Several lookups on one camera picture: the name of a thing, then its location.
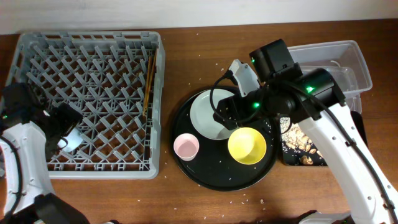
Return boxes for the grey round plate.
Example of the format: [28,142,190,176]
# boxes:
[190,90,236,140]

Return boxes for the yellow bowl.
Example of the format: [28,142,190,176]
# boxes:
[228,127,267,165]

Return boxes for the left wooden chopstick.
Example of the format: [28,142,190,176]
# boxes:
[143,57,152,115]

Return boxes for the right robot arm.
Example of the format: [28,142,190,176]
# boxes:
[211,39,397,223]

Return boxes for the grey plastic dishwasher rack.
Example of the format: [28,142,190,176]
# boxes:
[6,31,165,179]

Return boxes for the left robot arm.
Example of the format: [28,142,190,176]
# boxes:
[1,83,88,223]

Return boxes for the outer clear plastic bin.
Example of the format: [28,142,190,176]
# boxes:
[288,40,373,94]

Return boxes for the blue cup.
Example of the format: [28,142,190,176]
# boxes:
[57,128,83,152]

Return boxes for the pink cup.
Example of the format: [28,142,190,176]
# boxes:
[173,133,200,161]

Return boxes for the nut shell food scraps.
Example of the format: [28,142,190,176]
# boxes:
[279,116,324,166]

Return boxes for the right wooden chopstick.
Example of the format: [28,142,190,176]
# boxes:
[144,53,157,117]

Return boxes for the clear plastic bin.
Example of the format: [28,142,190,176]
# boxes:
[301,66,362,113]
[288,40,373,94]

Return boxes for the wooden chopstick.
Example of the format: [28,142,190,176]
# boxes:
[143,57,152,115]
[144,53,157,117]

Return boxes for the inner clear plastic bin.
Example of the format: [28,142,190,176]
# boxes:
[301,66,362,113]

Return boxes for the round black tray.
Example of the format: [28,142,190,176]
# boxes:
[169,88,281,192]

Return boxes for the black rectangular tray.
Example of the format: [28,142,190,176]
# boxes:
[279,110,369,167]

